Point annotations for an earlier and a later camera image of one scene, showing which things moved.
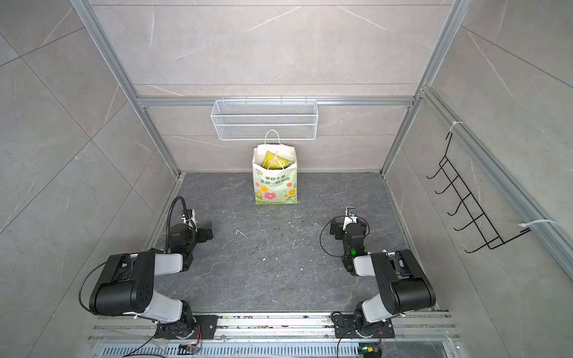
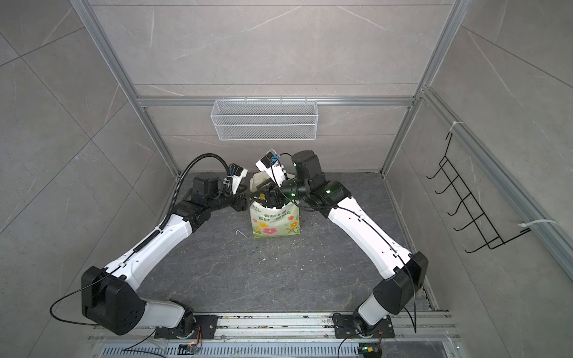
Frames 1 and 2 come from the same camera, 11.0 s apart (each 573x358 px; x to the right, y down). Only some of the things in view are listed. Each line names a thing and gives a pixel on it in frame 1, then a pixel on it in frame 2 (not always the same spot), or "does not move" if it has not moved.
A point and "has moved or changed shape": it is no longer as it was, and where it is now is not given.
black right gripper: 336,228 -> 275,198
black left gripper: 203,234 -> 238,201
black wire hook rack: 473,211 does not move
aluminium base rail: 309,335 does not move
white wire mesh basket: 265,119 does not move
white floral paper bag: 274,171 has moved or changed shape
